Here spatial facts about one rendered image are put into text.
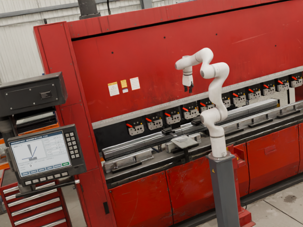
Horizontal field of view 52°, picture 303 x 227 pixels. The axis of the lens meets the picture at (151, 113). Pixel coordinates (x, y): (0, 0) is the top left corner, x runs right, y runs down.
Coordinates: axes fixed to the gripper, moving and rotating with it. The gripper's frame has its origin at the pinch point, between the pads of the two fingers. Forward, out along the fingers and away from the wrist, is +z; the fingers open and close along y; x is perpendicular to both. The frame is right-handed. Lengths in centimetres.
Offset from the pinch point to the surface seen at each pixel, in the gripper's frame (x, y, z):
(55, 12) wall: 47, -466, -60
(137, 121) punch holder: -39, -30, 28
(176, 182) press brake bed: -16, -4, 95
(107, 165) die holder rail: -75, -35, 65
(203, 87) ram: 33.5, -15.3, 8.1
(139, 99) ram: -34.0, -31.9, 7.2
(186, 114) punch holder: 11.7, -16.8, 32.3
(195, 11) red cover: 34, -24, -65
